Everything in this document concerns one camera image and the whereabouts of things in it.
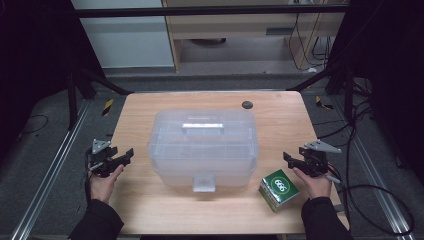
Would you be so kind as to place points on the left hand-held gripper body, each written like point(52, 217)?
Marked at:
point(100, 160)

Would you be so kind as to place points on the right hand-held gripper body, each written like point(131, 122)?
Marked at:
point(315, 163)

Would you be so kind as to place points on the green cardboard box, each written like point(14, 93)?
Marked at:
point(279, 190)

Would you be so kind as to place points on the clear plastic storage box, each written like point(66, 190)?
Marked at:
point(203, 150)

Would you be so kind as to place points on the person's right hand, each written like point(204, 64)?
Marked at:
point(318, 187)

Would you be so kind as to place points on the person's left hand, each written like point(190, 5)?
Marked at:
point(102, 188)

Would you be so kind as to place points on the yellow black striped tape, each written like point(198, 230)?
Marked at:
point(321, 103)
point(107, 107)

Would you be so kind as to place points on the black metal stand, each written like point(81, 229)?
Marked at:
point(348, 93)
point(72, 100)

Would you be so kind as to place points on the dark round table grommet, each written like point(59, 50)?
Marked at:
point(247, 105)

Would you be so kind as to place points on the white cabinet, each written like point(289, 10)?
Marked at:
point(126, 43)

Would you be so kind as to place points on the dark curtain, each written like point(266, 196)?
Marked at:
point(393, 66)
point(33, 60)

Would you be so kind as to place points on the light wooden desk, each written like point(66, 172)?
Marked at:
point(233, 25)

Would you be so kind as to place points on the aluminium floor rail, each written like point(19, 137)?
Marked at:
point(50, 170)
point(373, 173)

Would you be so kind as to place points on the black horizontal frame bar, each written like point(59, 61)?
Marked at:
point(200, 11)

